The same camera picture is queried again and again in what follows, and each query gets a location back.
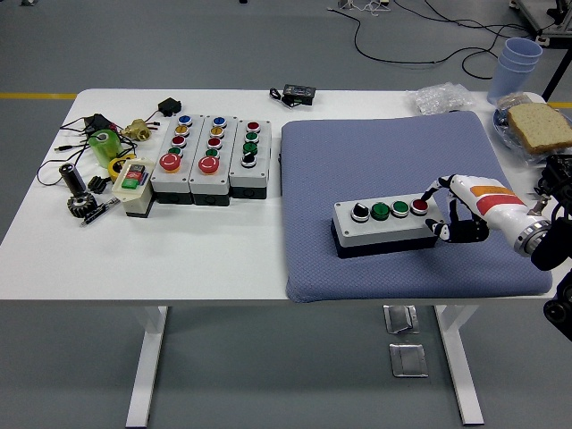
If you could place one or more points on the blue-grey quilted mat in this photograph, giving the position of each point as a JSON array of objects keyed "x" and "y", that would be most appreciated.
[{"x": 357, "y": 156}]

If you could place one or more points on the yellow tape roll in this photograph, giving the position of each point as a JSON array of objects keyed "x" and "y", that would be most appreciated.
[{"x": 112, "y": 170}]

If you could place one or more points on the white table leg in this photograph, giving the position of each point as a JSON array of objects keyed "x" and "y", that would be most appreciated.
[
  {"x": 149, "y": 357},
  {"x": 462, "y": 357}
]

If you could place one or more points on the white bread slice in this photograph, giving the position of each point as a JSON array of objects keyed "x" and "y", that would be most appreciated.
[{"x": 540, "y": 127}]

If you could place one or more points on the clear plastic bag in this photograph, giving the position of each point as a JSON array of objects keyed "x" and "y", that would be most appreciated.
[{"x": 440, "y": 99}]

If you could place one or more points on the grey four-control button box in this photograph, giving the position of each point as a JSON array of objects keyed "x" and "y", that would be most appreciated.
[
  {"x": 384, "y": 232},
  {"x": 250, "y": 176}
]

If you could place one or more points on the closed metal floor socket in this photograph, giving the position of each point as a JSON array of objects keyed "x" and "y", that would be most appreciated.
[{"x": 407, "y": 359}]

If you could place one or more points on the black digital meter module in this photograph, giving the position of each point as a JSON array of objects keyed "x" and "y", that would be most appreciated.
[{"x": 300, "y": 95}]

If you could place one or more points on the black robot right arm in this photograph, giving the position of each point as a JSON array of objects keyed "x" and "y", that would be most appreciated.
[{"x": 552, "y": 250}]

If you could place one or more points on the black power adapter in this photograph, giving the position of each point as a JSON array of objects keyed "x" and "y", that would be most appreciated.
[{"x": 98, "y": 123}]

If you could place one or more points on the brass valve fitting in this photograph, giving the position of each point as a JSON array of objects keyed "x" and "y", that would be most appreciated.
[{"x": 136, "y": 129}]

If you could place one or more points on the open metal floor socket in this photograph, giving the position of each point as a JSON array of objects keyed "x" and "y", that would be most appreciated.
[{"x": 400, "y": 319}]

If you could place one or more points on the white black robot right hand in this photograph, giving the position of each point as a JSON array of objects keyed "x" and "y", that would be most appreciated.
[{"x": 487, "y": 199}]

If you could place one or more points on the clear plastic bread wrap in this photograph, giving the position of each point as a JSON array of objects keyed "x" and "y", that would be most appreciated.
[{"x": 501, "y": 123}]

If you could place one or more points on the green transparent tape roll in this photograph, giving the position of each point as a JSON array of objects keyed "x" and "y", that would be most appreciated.
[{"x": 105, "y": 149}]

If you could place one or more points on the black servo motor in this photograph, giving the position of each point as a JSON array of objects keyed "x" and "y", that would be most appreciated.
[{"x": 170, "y": 107}]

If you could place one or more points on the black device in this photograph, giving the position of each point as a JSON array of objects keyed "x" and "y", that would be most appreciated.
[{"x": 558, "y": 172}]

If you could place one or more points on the white box with green switch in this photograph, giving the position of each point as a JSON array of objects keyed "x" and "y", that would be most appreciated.
[{"x": 134, "y": 196}]

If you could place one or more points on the black metal cylinder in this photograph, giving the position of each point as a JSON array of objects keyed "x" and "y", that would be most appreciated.
[{"x": 72, "y": 179}]

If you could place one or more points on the aluminium frame stand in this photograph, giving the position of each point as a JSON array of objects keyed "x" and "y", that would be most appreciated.
[{"x": 554, "y": 27}]

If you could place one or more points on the light blue plastic cup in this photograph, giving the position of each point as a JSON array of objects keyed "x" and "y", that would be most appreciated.
[
  {"x": 523, "y": 49},
  {"x": 514, "y": 67},
  {"x": 505, "y": 87}
]

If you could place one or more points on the brown bread slice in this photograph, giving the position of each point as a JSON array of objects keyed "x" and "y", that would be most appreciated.
[{"x": 514, "y": 100}]

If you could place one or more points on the grey five-button emergency stop box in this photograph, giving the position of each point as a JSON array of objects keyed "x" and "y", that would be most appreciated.
[
  {"x": 210, "y": 181},
  {"x": 172, "y": 179}
]

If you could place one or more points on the black metal rod tool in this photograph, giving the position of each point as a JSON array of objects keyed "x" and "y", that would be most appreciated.
[{"x": 96, "y": 214}]

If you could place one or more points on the large black bevel gear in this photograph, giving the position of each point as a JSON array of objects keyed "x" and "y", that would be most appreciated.
[{"x": 81, "y": 206}]

